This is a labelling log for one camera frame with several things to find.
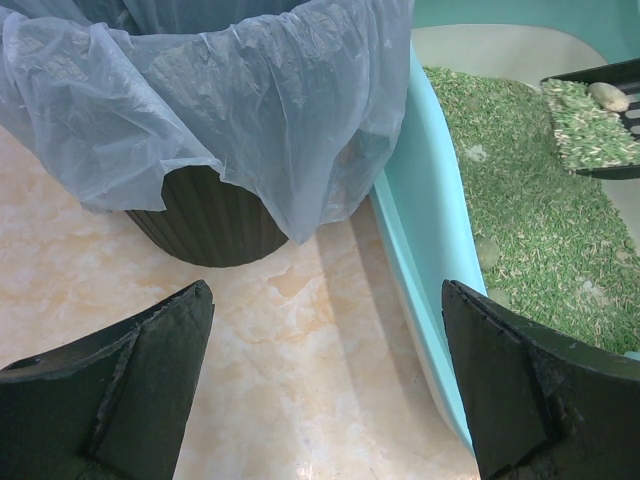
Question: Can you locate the translucent blue bin liner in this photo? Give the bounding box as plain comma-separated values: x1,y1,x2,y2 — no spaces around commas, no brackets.
1,1,413,243

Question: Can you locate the black trash bin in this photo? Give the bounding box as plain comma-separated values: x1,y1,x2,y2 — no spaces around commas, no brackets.
127,166,288,268

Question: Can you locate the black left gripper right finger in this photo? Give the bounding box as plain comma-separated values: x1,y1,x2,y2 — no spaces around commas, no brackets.
442,280,639,479

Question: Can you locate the teal plastic litter box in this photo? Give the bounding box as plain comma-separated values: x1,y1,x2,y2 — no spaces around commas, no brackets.
371,1,639,445

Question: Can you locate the green cat litter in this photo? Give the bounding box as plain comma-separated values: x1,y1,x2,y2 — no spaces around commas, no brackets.
425,67,639,354

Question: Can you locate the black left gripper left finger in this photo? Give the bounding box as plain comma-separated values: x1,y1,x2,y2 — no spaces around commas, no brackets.
1,280,215,479

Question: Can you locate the black litter scoop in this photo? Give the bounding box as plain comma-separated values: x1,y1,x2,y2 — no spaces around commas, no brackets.
540,59,639,180

